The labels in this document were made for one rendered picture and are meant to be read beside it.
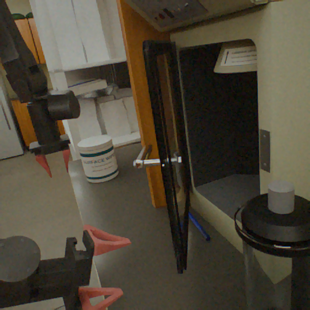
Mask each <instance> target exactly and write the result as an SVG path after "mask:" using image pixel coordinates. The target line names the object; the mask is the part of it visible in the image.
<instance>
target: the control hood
mask: <svg viewBox="0 0 310 310"><path fill-rule="evenodd" d="M124 1H125V2H126V3H127V4H128V5H129V6H131V7H132V8H133V9H134V10H135V11H137V12H138V13H139V14H140V15H141V16H142V17H143V18H144V19H145V20H146V21H148V22H149V23H150V24H151V25H152V26H153V27H155V29H157V30H158V31H160V32H165V31H170V30H174V29H177V28H181V27H184V26H188V25H192V24H195V23H199V22H203V21H205V20H209V19H212V18H216V17H220V16H222V15H226V14H230V13H233V12H237V11H240V10H244V9H248V8H251V7H255V6H259V5H261V4H265V3H268V0H198V1H199V2H200V3H201V4H202V5H203V6H204V7H205V8H206V9H207V11H208V13H206V14H203V15H199V16H197V17H193V18H190V19H187V20H184V21H182V22H178V23H175V24H173V25H169V26H165V27H163V28H161V27H160V26H159V25H158V24H156V23H155V22H154V21H153V20H152V19H151V18H149V17H148V16H147V15H146V14H145V13H144V12H143V11H142V10H141V9H140V8H139V7H137V6H136V5H135V4H134V3H133V2H132V1H131V0H124Z"/></svg>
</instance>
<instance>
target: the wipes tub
mask: <svg viewBox="0 0 310 310"><path fill-rule="evenodd" d="M77 145H78V149H79V153H80V156H81V160H82V164H83V168H84V171H85V176H86V178H87V181H89V182H92V183H101V182H104V181H108V180H111V179H113V178H114V177H116V176H117V174H118V173H119V171H118V167H117V161H116V155H115V152H114V146H113V141H112V138H111V136H108V135H99V136H94V137H90V138H86V139H84V140H82V141H80V142H79V143H78V144H77Z"/></svg>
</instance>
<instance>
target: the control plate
mask: <svg viewBox="0 0 310 310"><path fill-rule="evenodd" d="M131 1H132V2H133V3H134V4H135V5H136V6H137V7H139V8H140V9H141V10H142V11H143V12H144V13H145V14H146V15H147V16H148V17H149V18H151V19H152V20H153V21H154V22H155V23H156V24H158V25H159V26H160V27H161V28H163V27H165V26H169V25H173V24H175V23H178V22H182V21H184V20H187V19H190V18H193V17H197V16H199V15H203V14H206V13H208V11H207V9H206V8H205V7H204V6H203V5H202V4H201V3H200V2H199V1H198V0H131ZM185 2H187V3H188V4H189V7H188V6H187V7H185ZM178 5H179V6H182V8H183V9H180V10H178ZM165 8H166V9H167V10H168V11H169V12H170V13H172V14H173V15H174V16H175V18H170V17H169V16H168V15H167V14H166V13H165V12H164V11H163V9H165ZM172 8H175V9H176V10H177V11H176V12H174V13H173V12H172V11H173V10H172ZM159 14H162V15H163V16H164V17H165V19H164V20H163V19H161V18H160V17H159ZM154 17H157V18H158V20H156V19H155V18H154Z"/></svg>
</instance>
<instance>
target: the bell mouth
mask: <svg viewBox="0 0 310 310"><path fill-rule="evenodd" d="M252 71H257V51H256V45H255V43H254V42H253V41H252V40H251V39H241V40H235V41H227V42H223V45H222V47H221V50H220V54H219V56H218V59H217V62H216V65H215V68H214V72H215V73H244V72H252Z"/></svg>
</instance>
